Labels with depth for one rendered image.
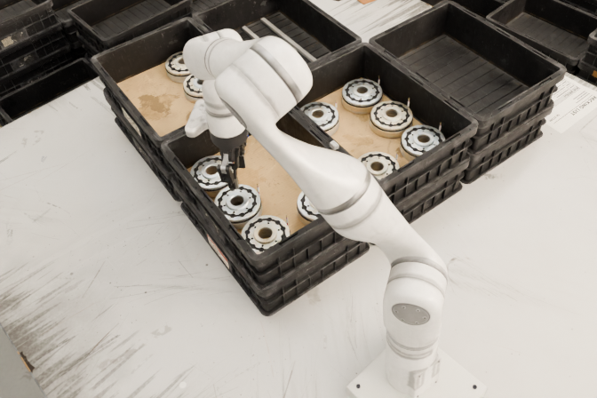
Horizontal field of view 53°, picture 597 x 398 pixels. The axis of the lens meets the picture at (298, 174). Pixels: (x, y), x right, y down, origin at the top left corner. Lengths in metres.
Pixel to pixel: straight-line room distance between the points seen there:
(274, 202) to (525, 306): 0.58
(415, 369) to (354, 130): 0.62
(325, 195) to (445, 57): 0.99
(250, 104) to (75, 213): 0.96
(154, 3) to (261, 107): 2.00
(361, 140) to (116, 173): 0.66
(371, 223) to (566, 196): 0.84
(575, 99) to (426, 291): 1.06
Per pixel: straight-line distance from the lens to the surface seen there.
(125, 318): 1.39
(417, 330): 1.00
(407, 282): 0.94
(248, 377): 1.27
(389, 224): 0.87
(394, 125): 1.46
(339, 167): 0.80
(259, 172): 1.40
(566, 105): 1.85
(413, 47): 1.73
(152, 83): 1.69
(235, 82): 0.73
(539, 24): 2.73
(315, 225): 1.16
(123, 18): 2.64
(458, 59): 1.72
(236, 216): 1.28
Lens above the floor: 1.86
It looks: 48 degrees down
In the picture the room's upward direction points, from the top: 4 degrees counter-clockwise
